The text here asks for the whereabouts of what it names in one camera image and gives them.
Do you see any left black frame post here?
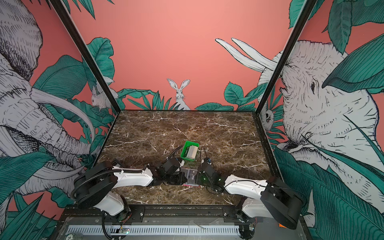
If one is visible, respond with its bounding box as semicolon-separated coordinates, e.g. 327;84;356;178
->
50;0;121;114

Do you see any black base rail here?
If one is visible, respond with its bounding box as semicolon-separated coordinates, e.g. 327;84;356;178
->
59;204;301;224

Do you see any green plastic tray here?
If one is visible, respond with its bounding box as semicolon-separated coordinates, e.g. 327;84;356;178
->
181;141;200;162

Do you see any black frame post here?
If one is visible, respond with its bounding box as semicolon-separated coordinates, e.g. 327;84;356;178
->
256;0;317;115
50;0;121;114

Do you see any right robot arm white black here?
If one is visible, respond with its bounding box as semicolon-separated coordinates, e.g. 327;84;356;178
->
196;158;304;230

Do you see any white slotted cable duct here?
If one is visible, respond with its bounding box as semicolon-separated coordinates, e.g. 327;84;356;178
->
66;225;240;236

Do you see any stack of credit cards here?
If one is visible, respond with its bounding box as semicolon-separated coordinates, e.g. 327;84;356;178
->
186;145;198;160

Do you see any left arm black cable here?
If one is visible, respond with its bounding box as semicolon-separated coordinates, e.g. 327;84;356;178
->
166;145;184;161

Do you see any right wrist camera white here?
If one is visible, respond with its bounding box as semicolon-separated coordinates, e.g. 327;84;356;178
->
204;157;212;165

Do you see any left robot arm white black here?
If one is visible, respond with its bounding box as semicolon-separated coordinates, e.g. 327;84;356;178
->
71;157;187;222

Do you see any right black frame post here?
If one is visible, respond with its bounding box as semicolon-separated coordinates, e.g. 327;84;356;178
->
256;0;317;115

